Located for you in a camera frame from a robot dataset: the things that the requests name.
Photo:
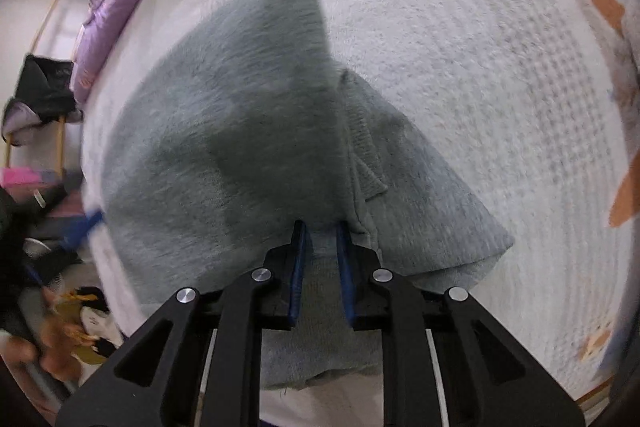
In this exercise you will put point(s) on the dark garment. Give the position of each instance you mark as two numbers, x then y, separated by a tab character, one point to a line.
47	87

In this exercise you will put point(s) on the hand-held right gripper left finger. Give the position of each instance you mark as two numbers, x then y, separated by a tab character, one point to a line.
299	267

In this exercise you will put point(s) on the wooden bar clothes rack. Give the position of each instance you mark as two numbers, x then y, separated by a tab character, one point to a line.
47	17

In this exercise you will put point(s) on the pink cloth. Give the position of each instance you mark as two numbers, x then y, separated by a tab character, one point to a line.
17	177

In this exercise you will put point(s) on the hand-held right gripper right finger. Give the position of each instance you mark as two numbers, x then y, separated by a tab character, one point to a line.
345	272

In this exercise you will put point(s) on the grey zip hoodie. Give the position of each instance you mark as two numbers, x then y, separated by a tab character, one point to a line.
225	132

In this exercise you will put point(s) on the light purple garment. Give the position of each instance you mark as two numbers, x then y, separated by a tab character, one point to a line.
20	124

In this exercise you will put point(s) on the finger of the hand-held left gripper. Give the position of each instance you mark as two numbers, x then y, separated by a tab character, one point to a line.
87	223

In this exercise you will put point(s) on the floral white bed sheet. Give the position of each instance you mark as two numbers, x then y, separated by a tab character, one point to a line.
475	82

